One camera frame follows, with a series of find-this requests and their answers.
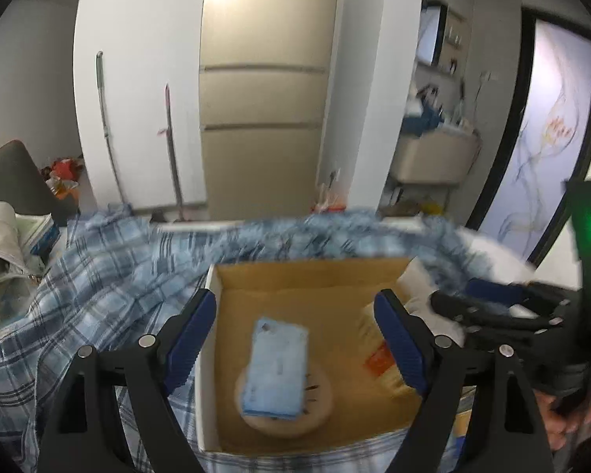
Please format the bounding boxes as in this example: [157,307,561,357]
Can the gold refrigerator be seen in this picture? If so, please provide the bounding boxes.
[198,0,340,220]

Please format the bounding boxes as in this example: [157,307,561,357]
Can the person's right hand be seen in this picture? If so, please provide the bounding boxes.
[534,389,591,454]

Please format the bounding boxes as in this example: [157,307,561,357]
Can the blue plaid cloth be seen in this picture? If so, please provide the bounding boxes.
[0,202,537,473]

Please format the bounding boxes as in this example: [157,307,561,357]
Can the beige round vented pad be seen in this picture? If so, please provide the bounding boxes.
[234,359,333,438]

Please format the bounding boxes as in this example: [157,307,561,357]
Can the beige bathroom vanity cabinet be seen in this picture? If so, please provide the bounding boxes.
[391,130,483,188]

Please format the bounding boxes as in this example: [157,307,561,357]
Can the bathroom mirror cabinet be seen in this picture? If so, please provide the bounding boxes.
[418,4,449,67]

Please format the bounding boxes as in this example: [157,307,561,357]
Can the blue clothing on vanity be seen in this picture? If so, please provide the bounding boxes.
[403,103,446,136]

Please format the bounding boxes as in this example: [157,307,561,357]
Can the grey chair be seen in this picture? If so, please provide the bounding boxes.
[0,140,67,227]

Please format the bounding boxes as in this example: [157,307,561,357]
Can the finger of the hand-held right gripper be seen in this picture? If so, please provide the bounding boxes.
[465,278,572,306]
[431,291,567,350]

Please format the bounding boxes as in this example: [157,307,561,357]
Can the cream red cigarette carton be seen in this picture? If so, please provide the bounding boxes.
[359,303,424,397]

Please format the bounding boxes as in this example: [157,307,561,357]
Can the black framed glass door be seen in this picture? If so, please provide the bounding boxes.
[465,5,591,269]

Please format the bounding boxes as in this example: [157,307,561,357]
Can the crumpled white plastic bag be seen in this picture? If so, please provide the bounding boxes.
[0,201,45,287]

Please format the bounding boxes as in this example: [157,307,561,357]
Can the dark broom handle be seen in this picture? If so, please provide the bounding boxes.
[158,84,188,222]

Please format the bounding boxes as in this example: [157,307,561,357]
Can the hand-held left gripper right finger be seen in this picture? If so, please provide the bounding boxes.
[374,290,555,473]

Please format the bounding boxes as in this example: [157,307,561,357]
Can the blue tissue pack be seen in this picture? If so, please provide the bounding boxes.
[241,318,310,417]

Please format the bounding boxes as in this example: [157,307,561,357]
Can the red bags on floor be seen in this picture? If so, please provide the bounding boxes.
[42,156,82,203]

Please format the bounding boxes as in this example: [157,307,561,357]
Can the blue green book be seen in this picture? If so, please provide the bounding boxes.
[20,214,62,257]

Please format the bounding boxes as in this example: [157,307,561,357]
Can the cardboard box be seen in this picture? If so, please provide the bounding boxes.
[197,256,466,454]

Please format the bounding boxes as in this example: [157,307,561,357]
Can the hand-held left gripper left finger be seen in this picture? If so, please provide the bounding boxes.
[39,288,218,473]

